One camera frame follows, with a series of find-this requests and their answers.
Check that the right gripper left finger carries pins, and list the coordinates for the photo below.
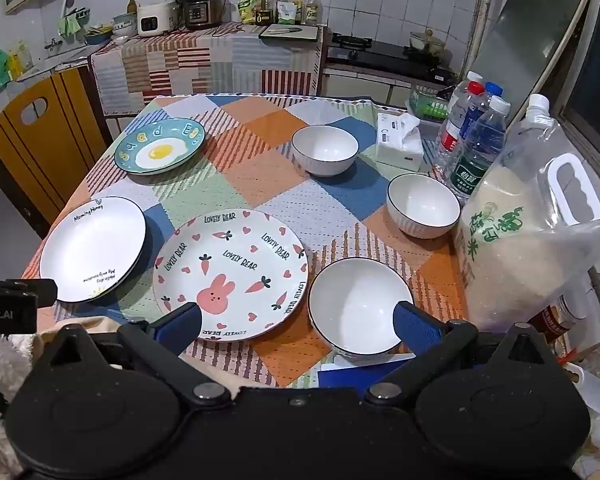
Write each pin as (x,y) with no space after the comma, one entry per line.
(158,346)

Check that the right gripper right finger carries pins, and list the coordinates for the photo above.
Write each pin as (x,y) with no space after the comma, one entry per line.
(439,349)

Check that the white bowl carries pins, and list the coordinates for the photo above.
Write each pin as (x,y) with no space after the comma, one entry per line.
(351,304)
(421,206)
(324,151)

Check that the plain white plate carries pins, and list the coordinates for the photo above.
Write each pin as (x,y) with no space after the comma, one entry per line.
(93,248)

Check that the pink bunny carrot plate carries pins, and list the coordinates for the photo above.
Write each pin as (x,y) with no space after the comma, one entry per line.
(245,269)

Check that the blue fried egg plate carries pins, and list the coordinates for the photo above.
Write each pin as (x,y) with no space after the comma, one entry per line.
(159,147)

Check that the patchwork tablecloth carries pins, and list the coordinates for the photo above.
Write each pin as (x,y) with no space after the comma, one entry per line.
(246,161)

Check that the clear rice bag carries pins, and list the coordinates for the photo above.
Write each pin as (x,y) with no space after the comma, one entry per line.
(530,226)

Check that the yellow wooden chair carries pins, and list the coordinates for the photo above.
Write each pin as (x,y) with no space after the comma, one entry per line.
(51,136)

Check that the white tissue pack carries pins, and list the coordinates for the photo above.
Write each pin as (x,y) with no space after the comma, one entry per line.
(398,141)

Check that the green label water bottle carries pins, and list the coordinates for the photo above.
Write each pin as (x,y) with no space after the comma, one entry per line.
(483,142)

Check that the blue label water bottle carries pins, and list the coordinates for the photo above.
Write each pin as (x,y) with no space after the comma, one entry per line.
(479,96)

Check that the red label water bottle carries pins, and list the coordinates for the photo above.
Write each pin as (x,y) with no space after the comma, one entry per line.
(450,130)

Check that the patchwork counter cloth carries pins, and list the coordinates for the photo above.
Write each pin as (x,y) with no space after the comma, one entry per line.
(230,58)

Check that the black gas stove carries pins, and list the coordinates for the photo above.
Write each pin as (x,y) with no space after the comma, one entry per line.
(389,58)

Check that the white rice cooker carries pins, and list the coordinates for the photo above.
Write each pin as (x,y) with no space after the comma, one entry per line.
(157,19)

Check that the cutting board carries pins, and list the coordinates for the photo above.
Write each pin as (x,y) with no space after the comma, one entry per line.
(290,32)

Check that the black pressure cooker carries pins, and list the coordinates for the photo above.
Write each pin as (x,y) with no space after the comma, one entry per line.
(200,14)

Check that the yellow snack bag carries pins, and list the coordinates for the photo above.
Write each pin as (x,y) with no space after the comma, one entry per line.
(248,10)

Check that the cooking oil bottle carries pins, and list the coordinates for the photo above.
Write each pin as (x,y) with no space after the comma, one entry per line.
(286,11)

